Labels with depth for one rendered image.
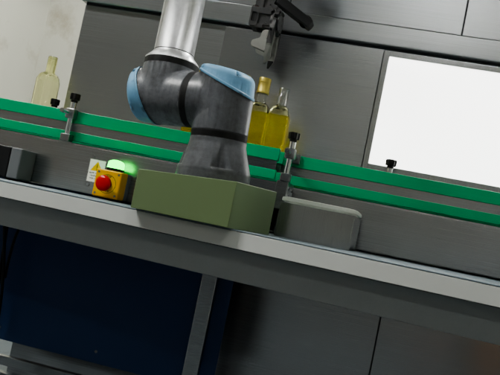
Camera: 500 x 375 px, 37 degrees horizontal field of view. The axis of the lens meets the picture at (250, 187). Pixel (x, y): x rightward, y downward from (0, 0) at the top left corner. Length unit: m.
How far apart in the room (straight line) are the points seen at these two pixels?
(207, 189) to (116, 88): 1.02
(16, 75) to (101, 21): 3.54
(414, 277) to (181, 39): 0.69
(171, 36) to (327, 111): 0.71
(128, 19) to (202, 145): 1.00
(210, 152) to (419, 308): 0.49
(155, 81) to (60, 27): 4.53
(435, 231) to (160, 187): 0.79
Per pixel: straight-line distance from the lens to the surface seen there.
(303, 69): 2.21
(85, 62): 2.43
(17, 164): 2.03
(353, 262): 1.32
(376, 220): 1.95
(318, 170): 1.99
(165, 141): 1.99
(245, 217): 1.45
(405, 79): 2.19
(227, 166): 1.47
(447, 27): 2.25
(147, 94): 1.56
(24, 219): 1.70
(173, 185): 1.43
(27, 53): 6.03
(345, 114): 2.17
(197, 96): 1.51
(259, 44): 2.08
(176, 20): 1.61
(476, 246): 1.96
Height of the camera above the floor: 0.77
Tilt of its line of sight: 3 degrees up
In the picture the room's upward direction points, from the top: 12 degrees clockwise
